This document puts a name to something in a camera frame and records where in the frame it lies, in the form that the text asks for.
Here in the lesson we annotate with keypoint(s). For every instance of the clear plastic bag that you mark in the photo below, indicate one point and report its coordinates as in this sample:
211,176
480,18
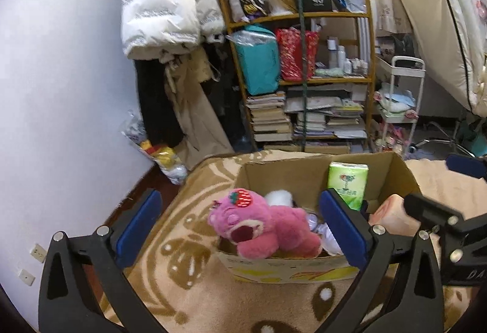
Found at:
247,37

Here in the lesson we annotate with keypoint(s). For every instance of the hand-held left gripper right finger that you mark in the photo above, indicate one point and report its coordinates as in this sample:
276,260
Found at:
344,230

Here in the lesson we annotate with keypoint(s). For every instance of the dark hanging bag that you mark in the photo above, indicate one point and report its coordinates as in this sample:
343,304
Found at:
224,97

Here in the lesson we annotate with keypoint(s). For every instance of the teal bag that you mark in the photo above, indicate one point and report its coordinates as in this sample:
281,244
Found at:
257,66

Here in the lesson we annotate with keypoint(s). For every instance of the white trolley cart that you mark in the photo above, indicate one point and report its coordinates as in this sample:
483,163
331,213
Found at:
408,59

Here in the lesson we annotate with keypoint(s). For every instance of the chrome office chair base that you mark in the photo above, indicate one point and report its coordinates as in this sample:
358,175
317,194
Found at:
437,141

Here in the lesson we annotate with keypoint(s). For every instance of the plastic bag of toys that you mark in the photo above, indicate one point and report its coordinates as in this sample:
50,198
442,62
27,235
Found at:
163,158

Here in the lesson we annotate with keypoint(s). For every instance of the black hanging garment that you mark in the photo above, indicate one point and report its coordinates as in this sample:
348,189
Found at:
156,104

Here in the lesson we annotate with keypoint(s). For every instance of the cream floral curtain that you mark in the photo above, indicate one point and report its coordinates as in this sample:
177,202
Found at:
392,9

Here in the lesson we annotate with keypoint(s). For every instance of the green pole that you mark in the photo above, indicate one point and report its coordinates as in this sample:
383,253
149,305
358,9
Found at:
303,51

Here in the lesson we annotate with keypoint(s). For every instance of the peach toast plush pillow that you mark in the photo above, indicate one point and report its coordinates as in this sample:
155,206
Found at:
392,213

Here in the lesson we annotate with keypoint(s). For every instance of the pile of small colourful toys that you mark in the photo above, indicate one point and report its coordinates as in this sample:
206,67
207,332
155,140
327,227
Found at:
392,139

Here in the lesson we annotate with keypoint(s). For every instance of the cream padded mattress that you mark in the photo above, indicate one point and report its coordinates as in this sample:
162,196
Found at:
430,13

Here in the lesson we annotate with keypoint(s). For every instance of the mint green cloth pouch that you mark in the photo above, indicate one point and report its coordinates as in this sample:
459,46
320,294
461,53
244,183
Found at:
329,72

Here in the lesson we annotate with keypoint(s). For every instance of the white wall socket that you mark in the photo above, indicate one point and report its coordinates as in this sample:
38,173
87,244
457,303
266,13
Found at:
38,253
26,277

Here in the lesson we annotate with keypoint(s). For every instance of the group of cosmetic bottles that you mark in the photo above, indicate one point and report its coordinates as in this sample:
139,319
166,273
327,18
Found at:
341,57

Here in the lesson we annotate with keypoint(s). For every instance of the white fluffy plush toy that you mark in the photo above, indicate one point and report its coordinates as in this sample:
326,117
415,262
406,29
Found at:
279,198

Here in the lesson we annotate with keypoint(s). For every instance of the red patterned bag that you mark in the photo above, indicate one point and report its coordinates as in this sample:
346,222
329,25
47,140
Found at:
291,55

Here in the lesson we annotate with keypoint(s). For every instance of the pile of books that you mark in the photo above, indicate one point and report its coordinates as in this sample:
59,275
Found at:
266,120

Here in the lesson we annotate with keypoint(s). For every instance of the pink bear plush toy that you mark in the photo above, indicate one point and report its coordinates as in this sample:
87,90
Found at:
266,230

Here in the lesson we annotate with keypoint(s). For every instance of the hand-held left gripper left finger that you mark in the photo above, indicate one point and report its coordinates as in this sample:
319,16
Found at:
139,226

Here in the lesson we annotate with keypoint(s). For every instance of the cardboard box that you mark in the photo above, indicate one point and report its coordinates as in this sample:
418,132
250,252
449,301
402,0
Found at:
293,180

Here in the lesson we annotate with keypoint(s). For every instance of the green tissue pack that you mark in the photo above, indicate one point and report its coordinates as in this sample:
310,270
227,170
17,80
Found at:
348,180

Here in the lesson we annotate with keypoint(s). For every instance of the beige hanging coat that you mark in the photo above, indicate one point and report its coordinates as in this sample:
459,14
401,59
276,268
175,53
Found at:
198,127

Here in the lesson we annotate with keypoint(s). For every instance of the beige patterned blanket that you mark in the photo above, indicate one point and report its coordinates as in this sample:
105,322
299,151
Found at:
198,298

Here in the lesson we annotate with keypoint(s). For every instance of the wooden bookshelf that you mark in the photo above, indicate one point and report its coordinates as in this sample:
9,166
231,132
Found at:
331,15

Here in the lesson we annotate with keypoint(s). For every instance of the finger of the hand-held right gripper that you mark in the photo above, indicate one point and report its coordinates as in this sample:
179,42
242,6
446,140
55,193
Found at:
466,165
437,211

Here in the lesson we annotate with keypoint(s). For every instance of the blue and white folded cloths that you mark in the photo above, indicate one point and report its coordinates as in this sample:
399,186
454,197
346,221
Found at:
395,104

